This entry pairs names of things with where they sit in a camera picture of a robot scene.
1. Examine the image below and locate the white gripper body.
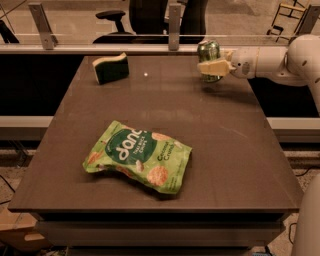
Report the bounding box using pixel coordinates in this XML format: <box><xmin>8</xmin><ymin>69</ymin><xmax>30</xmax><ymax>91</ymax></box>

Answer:
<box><xmin>231</xmin><ymin>47</ymin><xmax>259</xmax><ymax>79</ymax></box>

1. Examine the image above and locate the green soda can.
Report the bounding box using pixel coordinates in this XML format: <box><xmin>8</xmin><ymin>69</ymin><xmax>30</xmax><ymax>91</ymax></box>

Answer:
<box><xmin>197</xmin><ymin>40</ymin><xmax>221</xmax><ymax>83</ymax></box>

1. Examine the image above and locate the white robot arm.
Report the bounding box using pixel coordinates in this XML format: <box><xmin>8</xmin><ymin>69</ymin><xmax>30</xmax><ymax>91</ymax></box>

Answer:
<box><xmin>198</xmin><ymin>35</ymin><xmax>320</xmax><ymax>256</ymax></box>

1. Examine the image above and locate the wooden stool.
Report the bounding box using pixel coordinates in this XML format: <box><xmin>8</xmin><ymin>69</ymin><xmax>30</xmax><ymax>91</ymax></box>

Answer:
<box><xmin>266</xmin><ymin>0</ymin><xmax>310</xmax><ymax>42</ymax></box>

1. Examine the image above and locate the black office chair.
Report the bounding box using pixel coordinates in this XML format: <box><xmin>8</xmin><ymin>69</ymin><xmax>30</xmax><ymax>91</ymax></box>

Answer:
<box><xmin>93</xmin><ymin>0</ymin><xmax>208</xmax><ymax>44</ymax></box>

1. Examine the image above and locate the green yellow sponge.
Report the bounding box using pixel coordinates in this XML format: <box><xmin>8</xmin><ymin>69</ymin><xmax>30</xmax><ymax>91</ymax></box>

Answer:
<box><xmin>92</xmin><ymin>53</ymin><xmax>129</xmax><ymax>85</ymax></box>

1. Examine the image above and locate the green chips bag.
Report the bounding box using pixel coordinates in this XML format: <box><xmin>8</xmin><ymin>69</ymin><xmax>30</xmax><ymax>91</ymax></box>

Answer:
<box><xmin>83</xmin><ymin>121</ymin><xmax>192</xmax><ymax>194</ymax></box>

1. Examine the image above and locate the cardboard box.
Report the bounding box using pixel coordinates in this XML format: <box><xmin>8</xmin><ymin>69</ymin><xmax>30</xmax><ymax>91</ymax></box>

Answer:
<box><xmin>0</xmin><ymin>208</ymin><xmax>51</xmax><ymax>252</ymax></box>

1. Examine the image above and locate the middle metal rail bracket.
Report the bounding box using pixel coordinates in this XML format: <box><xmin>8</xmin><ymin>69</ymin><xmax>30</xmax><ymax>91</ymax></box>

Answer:
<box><xmin>168</xmin><ymin>3</ymin><xmax>181</xmax><ymax>51</ymax></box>

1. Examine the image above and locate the metal rail bracket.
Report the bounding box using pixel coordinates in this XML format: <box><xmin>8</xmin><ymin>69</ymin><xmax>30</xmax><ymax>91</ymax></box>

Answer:
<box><xmin>168</xmin><ymin>3</ymin><xmax>181</xmax><ymax>51</ymax></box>
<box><xmin>295</xmin><ymin>3</ymin><xmax>320</xmax><ymax>36</ymax></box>
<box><xmin>28</xmin><ymin>2</ymin><xmax>58</xmax><ymax>50</ymax></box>

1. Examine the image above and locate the right metal rail bracket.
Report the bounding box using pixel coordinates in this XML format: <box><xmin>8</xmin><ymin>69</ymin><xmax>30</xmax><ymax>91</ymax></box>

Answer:
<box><xmin>295</xmin><ymin>3</ymin><xmax>320</xmax><ymax>36</ymax></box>

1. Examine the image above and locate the black floor cable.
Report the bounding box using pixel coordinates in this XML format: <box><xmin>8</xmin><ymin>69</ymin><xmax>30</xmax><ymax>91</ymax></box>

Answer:
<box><xmin>287</xmin><ymin>222</ymin><xmax>299</xmax><ymax>246</ymax></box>

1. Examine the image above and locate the left metal rail bracket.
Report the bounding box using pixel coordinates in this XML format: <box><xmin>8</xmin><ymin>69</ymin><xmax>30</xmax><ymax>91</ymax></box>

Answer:
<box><xmin>28</xmin><ymin>2</ymin><xmax>58</xmax><ymax>50</ymax></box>

